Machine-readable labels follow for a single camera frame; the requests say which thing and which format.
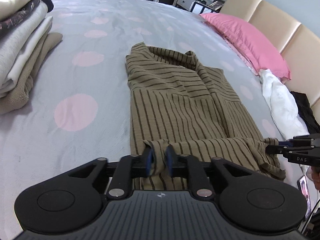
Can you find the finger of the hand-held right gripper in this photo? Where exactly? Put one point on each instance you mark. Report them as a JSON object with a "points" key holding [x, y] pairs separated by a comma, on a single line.
{"points": [[275, 149], [305, 140]]}

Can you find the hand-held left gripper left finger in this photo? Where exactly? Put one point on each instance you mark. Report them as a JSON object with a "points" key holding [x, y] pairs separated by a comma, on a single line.
{"points": [[149, 158]]}

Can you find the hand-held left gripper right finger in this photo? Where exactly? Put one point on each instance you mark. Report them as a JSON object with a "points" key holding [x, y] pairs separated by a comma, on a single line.
{"points": [[170, 160]]}

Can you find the brown striped shirt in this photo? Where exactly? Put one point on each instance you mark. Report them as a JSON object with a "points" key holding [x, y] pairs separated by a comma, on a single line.
{"points": [[175, 105]]}

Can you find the stack of folded clothes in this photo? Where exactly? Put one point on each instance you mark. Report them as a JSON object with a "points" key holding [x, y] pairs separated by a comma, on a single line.
{"points": [[20, 55]]}

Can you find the person's right hand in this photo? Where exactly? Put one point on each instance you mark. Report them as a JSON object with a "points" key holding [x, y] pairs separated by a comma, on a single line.
{"points": [[317, 180]]}

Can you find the black crumpled garment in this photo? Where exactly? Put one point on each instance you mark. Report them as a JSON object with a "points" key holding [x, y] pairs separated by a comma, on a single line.
{"points": [[306, 110]]}

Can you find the smartphone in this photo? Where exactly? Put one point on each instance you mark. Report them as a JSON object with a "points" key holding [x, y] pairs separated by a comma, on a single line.
{"points": [[304, 197]]}

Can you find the white crumpled garment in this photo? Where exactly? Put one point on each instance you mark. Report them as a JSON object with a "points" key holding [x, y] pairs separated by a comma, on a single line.
{"points": [[280, 100]]}

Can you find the grey polka dot bed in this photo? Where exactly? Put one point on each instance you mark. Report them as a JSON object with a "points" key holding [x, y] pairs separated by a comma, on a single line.
{"points": [[100, 85]]}

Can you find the beige padded headboard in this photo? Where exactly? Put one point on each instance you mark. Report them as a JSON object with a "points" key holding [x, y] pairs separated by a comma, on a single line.
{"points": [[275, 30]]}

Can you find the pink pillow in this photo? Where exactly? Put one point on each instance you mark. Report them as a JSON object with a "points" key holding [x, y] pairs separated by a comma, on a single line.
{"points": [[245, 35]]}

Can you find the tan fleece blanket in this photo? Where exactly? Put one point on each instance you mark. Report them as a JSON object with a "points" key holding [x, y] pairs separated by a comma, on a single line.
{"points": [[25, 92]]}

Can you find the silver storage box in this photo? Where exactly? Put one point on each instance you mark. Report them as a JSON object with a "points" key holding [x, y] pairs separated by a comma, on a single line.
{"points": [[185, 2]]}

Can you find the dark floral folded garment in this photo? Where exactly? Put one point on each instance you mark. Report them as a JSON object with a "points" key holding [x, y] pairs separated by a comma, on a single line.
{"points": [[15, 20]]}

